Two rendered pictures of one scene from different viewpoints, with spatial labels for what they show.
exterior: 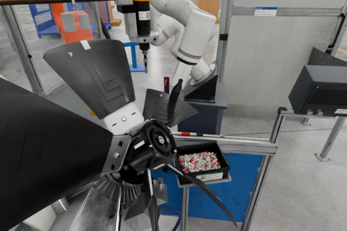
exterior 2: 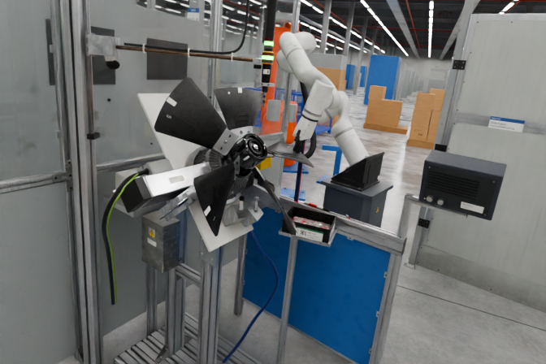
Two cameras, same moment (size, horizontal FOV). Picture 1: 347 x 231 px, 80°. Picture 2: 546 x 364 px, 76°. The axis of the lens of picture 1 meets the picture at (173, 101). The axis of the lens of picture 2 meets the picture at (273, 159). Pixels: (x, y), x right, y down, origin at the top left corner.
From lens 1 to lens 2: 0.94 m
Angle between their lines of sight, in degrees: 30
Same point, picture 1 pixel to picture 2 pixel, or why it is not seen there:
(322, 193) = not seen: outside the picture
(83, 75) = (230, 105)
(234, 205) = (357, 331)
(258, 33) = (495, 153)
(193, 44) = (311, 103)
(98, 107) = (230, 123)
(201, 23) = (318, 88)
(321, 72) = (442, 156)
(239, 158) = (364, 252)
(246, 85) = (470, 228)
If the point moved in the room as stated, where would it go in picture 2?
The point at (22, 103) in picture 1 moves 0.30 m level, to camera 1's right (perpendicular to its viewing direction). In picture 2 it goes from (194, 90) to (267, 101)
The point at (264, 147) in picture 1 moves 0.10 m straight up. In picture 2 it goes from (389, 240) to (393, 219)
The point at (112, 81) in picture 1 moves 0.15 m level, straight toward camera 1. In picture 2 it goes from (244, 111) to (234, 116)
